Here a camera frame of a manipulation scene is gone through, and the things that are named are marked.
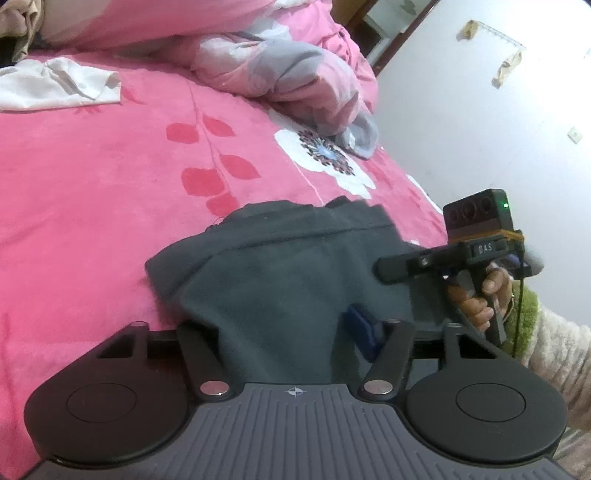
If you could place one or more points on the person's right hand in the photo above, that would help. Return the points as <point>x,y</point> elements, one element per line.
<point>475,311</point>

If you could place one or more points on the torn wall tape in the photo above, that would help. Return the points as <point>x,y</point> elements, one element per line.
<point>505,69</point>
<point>471,28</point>

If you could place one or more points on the person's right forearm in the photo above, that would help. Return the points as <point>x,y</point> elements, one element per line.
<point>554,350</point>

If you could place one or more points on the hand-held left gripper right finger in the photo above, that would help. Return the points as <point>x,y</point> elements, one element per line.
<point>364,332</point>

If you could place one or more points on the white cloth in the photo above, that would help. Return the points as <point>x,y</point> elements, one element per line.
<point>46,85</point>

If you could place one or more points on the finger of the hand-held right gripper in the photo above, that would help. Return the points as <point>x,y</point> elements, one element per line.
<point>406,267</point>

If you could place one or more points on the white wall socket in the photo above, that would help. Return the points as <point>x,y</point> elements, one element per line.
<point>575,134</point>

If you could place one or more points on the dark grey pants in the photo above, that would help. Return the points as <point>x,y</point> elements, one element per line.
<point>277,277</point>

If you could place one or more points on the black garment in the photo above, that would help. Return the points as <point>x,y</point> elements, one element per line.
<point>9,50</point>

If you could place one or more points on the pink white quilt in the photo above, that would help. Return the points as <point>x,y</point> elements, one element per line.
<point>277,60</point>

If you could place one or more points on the pink floral blanket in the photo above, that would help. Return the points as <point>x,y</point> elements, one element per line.
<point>92,207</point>

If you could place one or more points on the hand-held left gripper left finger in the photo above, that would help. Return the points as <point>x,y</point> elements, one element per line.
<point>198,355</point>

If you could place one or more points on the dark wooden door frame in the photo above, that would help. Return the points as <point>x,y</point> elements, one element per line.
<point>406,34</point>

